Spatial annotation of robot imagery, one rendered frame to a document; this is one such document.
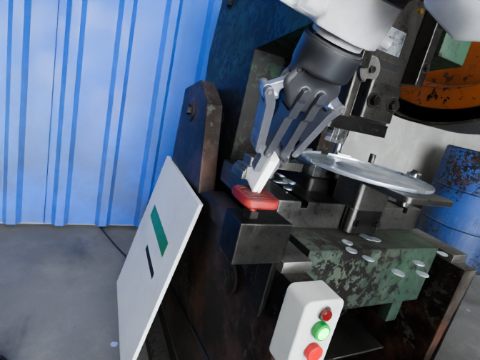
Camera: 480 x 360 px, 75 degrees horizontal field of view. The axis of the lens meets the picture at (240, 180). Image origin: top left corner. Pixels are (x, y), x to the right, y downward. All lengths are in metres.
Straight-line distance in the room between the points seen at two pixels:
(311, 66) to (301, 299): 0.32
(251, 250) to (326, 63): 0.29
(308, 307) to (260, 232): 0.12
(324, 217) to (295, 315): 0.27
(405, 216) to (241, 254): 0.53
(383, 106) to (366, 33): 0.43
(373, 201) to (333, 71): 0.43
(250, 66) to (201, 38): 0.97
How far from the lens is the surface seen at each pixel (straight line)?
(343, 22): 0.36
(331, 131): 0.83
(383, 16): 0.37
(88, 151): 1.81
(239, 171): 0.71
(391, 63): 0.82
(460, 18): 0.28
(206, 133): 0.93
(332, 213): 0.72
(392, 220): 0.88
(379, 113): 0.77
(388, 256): 0.76
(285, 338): 0.54
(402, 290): 0.87
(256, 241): 0.49
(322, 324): 0.52
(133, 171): 1.85
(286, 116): 0.41
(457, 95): 1.08
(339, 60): 0.37
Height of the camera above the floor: 0.88
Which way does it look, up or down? 15 degrees down
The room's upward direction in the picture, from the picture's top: 13 degrees clockwise
